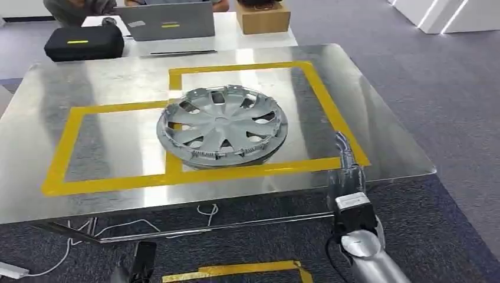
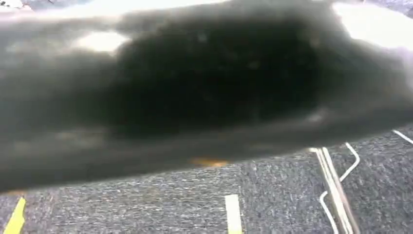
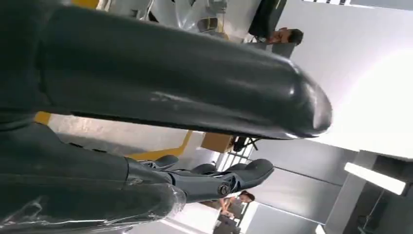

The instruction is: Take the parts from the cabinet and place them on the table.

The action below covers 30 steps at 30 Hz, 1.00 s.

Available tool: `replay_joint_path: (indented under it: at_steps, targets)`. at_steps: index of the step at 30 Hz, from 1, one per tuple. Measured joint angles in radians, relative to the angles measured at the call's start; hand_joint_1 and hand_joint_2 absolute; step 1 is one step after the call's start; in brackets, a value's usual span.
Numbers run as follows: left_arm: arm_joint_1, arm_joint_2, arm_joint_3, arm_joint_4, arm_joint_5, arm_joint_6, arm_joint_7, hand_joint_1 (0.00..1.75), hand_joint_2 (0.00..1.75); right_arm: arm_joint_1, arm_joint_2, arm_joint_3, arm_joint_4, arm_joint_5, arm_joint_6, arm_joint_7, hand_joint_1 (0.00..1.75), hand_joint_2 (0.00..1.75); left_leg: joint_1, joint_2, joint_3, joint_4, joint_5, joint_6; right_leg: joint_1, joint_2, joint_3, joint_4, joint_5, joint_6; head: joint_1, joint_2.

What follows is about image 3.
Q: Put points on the ceiling light strip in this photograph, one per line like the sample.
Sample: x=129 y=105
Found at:
x=374 y=178

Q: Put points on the white metal railing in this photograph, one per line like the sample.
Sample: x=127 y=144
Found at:
x=235 y=158

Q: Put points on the cardboard box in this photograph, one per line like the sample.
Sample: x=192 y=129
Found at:
x=216 y=142

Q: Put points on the steel table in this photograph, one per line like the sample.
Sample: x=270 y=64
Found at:
x=113 y=132

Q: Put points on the black tripod stand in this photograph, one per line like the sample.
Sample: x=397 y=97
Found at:
x=240 y=143

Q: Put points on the black monitor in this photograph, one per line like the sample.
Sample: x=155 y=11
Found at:
x=266 y=17

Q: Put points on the person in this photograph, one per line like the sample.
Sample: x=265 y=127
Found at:
x=242 y=198
x=284 y=35

